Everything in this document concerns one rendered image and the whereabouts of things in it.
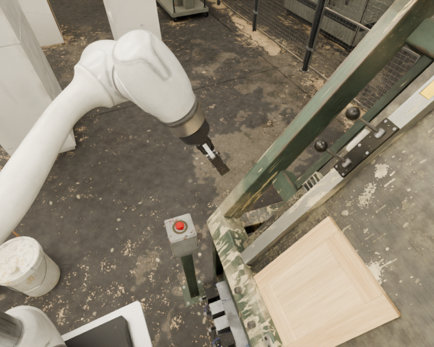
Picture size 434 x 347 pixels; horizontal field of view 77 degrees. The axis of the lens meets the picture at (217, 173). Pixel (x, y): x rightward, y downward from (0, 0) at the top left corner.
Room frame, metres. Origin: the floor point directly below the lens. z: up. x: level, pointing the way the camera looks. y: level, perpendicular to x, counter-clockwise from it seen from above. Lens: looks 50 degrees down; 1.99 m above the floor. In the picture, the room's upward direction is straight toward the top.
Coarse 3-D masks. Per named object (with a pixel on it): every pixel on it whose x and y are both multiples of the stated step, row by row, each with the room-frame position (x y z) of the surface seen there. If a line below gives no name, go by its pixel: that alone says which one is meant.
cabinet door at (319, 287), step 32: (320, 224) 0.45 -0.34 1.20; (288, 256) 0.40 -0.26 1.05; (320, 256) 0.36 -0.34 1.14; (352, 256) 0.33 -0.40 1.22; (288, 288) 0.31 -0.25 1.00; (320, 288) 0.28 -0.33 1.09; (352, 288) 0.25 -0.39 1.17; (288, 320) 0.22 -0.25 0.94; (320, 320) 0.20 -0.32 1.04; (352, 320) 0.18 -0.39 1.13; (384, 320) 0.17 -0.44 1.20
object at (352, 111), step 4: (348, 108) 0.61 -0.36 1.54; (352, 108) 0.60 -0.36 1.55; (356, 108) 0.60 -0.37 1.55; (348, 112) 0.60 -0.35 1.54; (352, 112) 0.59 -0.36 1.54; (356, 112) 0.59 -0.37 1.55; (360, 112) 0.59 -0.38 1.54; (348, 116) 0.59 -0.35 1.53; (352, 116) 0.58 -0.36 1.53; (356, 116) 0.58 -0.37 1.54; (360, 120) 0.59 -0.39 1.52; (364, 120) 0.59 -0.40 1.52; (364, 124) 0.59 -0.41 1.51; (368, 124) 0.58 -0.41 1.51; (372, 128) 0.58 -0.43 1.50; (376, 128) 0.58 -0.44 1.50; (380, 128) 0.58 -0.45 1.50; (376, 132) 0.58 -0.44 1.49; (380, 132) 0.57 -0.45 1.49; (384, 132) 0.57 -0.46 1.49; (376, 136) 0.57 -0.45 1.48; (380, 136) 0.57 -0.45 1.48
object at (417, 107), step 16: (432, 80) 0.63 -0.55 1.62; (416, 96) 0.61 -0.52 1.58; (432, 96) 0.59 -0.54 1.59; (400, 112) 0.60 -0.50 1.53; (416, 112) 0.58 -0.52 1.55; (400, 128) 0.57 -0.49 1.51; (384, 144) 0.56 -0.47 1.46; (368, 160) 0.55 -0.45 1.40; (336, 176) 0.54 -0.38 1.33; (352, 176) 0.54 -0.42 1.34; (320, 192) 0.53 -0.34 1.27; (304, 208) 0.51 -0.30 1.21; (272, 224) 0.51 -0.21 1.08; (288, 224) 0.49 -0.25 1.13; (256, 240) 0.49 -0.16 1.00; (272, 240) 0.46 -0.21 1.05; (256, 256) 0.45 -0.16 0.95
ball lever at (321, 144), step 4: (320, 140) 0.58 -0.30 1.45; (324, 140) 0.58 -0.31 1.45; (316, 144) 0.58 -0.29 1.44; (320, 144) 0.57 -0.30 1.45; (324, 144) 0.57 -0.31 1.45; (316, 148) 0.57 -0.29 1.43; (320, 148) 0.56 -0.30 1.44; (324, 148) 0.56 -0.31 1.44; (320, 152) 0.56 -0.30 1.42; (328, 152) 0.57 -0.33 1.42; (332, 152) 0.57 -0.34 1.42; (336, 156) 0.56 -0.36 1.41; (340, 160) 0.56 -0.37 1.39; (344, 160) 0.56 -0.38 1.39; (348, 160) 0.55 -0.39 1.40; (344, 164) 0.55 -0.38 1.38; (348, 164) 0.55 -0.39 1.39
